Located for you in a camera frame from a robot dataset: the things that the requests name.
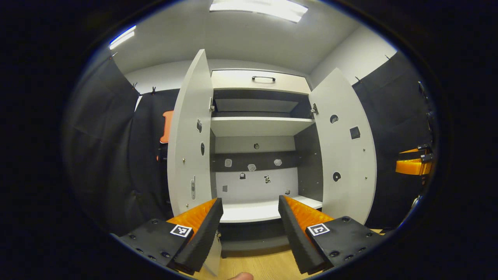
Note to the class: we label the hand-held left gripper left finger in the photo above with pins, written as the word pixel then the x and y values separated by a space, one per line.
pixel 204 237

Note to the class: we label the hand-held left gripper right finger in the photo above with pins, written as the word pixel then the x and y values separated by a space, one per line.
pixel 297 241

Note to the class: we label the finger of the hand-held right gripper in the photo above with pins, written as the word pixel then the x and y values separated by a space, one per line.
pixel 410 151
pixel 412 167

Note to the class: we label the beige cabinet door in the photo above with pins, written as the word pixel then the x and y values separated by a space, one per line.
pixel 346 155
pixel 190 136

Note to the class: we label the beige double-door shoe cabinet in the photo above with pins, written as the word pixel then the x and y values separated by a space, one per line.
pixel 307 167

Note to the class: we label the white cabinet shelf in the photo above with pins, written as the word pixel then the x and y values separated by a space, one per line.
pixel 256 126
pixel 253 212

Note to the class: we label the metal door hinge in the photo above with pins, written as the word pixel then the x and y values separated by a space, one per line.
pixel 212 105
pixel 314 109

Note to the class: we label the grey cabinet inner panel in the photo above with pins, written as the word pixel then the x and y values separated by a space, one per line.
pixel 255 105

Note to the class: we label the beige cabinet drawer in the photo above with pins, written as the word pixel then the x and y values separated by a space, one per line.
pixel 241 81

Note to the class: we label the large ceiling light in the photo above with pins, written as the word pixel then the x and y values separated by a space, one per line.
pixel 260 7

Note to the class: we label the small ceiling light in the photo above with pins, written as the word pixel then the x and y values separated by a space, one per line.
pixel 122 37

